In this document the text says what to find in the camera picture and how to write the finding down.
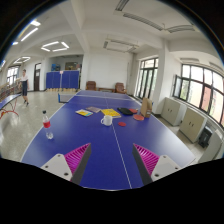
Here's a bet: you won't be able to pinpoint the far beige cabinet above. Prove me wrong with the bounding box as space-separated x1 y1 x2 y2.
161 98 187 126

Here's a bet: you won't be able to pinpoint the yellow blue booklet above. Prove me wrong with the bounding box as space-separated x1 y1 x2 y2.
75 109 93 117

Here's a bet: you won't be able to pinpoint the plastic water bottle red label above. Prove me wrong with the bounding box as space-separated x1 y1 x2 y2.
42 110 53 140

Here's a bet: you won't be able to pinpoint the brown armchair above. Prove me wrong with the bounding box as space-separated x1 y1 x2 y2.
115 83 126 94
86 81 97 91

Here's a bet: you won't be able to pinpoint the black paddle case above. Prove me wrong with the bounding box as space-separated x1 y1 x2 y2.
117 107 133 115

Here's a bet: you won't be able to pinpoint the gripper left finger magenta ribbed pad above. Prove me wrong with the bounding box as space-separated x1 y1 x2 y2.
42 143 91 185

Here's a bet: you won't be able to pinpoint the left brown armchair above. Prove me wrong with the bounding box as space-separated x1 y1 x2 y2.
86 81 97 91

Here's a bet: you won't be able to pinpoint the beige cabinet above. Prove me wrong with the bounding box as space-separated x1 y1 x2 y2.
180 108 207 143
161 98 187 126

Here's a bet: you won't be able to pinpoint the person in white shirt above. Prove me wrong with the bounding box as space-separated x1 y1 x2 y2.
19 70 29 105

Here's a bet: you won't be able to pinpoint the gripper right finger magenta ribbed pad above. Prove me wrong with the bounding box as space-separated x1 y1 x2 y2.
132 144 181 185

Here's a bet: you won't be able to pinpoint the dark wooden door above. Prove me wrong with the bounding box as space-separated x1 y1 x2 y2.
34 63 41 91

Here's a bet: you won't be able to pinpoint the right brown armchair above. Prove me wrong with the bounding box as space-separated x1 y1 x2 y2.
115 83 126 94

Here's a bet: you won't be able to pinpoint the black bin by cabinet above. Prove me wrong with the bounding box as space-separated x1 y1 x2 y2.
198 126 212 147

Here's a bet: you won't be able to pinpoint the brown cardboard box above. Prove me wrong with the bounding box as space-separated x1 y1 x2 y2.
140 98 152 118

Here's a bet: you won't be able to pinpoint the white ceramic mug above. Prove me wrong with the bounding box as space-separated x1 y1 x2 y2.
101 115 113 126

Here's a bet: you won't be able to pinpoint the grey brown notebook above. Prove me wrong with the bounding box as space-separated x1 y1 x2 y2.
86 106 101 113

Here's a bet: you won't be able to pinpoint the blue table tennis table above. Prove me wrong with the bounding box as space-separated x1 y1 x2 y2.
21 90 195 190

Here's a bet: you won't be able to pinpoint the blue partition boards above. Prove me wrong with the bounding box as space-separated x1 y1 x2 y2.
46 70 79 89

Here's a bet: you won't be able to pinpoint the near beige cabinet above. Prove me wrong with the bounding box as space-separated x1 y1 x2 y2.
180 108 207 143

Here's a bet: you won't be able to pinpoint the yellow book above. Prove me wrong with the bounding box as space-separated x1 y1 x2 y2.
101 109 121 118

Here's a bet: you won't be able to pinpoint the red table tennis paddle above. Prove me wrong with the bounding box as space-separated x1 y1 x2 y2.
133 114 144 121

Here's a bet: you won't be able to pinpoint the red paddle near box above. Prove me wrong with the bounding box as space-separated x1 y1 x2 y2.
129 108 138 114

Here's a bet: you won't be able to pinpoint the red round coaster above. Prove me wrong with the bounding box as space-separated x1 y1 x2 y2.
118 122 126 127

